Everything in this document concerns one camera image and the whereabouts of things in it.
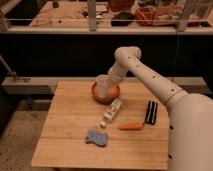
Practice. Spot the orange ceramic bowl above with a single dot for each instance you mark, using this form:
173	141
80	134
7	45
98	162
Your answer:
111	94

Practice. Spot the orange carrot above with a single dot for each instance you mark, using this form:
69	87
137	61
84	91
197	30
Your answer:
131	126

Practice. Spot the white ceramic cup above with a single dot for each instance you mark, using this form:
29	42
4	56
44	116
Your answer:
102	85

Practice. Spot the white plastic bottle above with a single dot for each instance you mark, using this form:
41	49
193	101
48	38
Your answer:
110	112

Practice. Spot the black bowl on bench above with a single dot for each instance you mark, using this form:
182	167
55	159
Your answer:
122	19

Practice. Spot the orange crate on bench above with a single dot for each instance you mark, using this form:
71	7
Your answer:
149	16

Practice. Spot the black brush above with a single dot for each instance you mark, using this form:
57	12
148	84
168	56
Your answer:
151	113

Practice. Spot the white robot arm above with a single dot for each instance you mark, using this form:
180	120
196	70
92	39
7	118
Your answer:
190	146

